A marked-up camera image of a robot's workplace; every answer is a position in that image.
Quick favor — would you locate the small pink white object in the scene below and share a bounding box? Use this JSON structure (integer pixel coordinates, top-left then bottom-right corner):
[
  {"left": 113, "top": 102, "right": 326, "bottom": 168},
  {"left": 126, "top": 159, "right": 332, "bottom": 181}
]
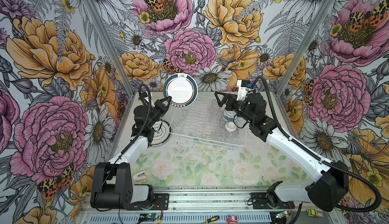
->
[{"left": 133, "top": 171, "right": 147, "bottom": 181}]

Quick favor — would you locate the clear glass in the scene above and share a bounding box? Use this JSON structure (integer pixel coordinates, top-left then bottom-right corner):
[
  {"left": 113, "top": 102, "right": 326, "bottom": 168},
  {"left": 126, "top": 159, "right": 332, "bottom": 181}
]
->
[
  {"left": 213, "top": 128, "right": 228, "bottom": 143},
  {"left": 208, "top": 99, "right": 220, "bottom": 115}
]

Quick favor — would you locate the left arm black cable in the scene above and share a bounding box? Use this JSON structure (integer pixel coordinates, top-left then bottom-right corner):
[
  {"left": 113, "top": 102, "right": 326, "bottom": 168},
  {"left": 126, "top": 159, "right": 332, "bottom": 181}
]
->
[{"left": 100, "top": 84, "right": 153, "bottom": 194}]

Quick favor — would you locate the yellow handled screwdriver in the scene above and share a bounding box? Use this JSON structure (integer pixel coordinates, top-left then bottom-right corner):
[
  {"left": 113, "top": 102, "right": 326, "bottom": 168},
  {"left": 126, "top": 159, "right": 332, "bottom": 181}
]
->
[{"left": 201, "top": 215, "right": 220, "bottom": 224}]

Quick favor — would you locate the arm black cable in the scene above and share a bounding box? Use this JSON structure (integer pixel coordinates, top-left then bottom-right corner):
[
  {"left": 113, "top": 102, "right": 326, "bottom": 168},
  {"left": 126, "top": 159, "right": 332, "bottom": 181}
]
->
[
  {"left": 100, "top": 84, "right": 153, "bottom": 194},
  {"left": 250, "top": 75, "right": 382, "bottom": 213}
]

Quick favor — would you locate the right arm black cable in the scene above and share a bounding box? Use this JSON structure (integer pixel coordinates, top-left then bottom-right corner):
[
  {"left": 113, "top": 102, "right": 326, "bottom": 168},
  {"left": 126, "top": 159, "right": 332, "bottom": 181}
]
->
[{"left": 250, "top": 75, "right": 382, "bottom": 213}]

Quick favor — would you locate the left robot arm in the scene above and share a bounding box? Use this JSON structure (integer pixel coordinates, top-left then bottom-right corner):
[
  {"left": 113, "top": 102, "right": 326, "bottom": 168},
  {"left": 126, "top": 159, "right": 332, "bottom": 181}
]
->
[{"left": 90, "top": 96, "right": 172, "bottom": 210}]

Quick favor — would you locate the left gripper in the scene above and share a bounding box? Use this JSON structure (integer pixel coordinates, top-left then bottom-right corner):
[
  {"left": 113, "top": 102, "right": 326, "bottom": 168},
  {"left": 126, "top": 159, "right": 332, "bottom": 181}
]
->
[{"left": 148, "top": 95, "right": 173, "bottom": 127}]

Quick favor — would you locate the white wire dish rack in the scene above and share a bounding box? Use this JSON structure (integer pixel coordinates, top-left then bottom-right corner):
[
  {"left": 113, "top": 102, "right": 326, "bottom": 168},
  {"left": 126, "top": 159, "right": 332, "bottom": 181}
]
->
[{"left": 170, "top": 93, "right": 247, "bottom": 148}]

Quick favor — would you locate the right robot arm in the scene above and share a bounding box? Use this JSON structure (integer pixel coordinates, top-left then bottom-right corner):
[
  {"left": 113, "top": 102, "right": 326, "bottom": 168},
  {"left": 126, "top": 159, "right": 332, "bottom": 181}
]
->
[{"left": 215, "top": 92, "right": 348, "bottom": 212}]

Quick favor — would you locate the blue white porcelain bowl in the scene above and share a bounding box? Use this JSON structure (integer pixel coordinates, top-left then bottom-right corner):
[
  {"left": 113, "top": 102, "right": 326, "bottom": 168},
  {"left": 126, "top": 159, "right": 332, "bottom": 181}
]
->
[{"left": 222, "top": 110, "right": 237, "bottom": 122}]

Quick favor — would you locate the green rimmed plate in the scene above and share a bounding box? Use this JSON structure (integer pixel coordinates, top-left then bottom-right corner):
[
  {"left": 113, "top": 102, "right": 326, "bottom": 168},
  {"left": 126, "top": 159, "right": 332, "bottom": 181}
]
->
[{"left": 163, "top": 73, "right": 198, "bottom": 108}]

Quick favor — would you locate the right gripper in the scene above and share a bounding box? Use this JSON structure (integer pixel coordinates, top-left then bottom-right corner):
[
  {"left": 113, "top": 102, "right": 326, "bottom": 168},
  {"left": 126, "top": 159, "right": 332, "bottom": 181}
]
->
[{"left": 214, "top": 91, "right": 255, "bottom": 124}]

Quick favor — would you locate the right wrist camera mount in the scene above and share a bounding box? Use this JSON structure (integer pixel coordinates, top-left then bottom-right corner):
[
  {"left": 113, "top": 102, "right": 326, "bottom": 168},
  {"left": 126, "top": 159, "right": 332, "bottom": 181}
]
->
[{"left": 237, "top": 80, "right": 253, "bottom": 101}]

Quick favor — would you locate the small green display device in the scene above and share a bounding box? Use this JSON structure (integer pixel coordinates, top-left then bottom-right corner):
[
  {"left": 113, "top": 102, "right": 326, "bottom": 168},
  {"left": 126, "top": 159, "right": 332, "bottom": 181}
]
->
[{"left": 307, "top": 208, "right": 324, "bottom": 218}]

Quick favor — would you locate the pink round object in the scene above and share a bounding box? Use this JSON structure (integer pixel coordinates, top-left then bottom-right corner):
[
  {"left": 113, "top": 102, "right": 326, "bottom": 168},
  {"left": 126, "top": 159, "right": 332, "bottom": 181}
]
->
[{"left": 227, "top": 215, "right": 238, "bottom": 224}]

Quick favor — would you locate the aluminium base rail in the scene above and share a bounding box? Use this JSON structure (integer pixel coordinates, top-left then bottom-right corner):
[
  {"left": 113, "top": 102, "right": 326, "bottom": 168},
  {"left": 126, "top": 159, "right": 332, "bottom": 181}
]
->
[{"left": 84, "top": 187, "right": 338, "bottom": 214}]

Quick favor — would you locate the white plate cloud emblem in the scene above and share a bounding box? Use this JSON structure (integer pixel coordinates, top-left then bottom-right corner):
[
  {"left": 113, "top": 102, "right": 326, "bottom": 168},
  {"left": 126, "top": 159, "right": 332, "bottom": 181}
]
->
[{"left": 149, "top": 119, "right": 172, "bottom": 147}]

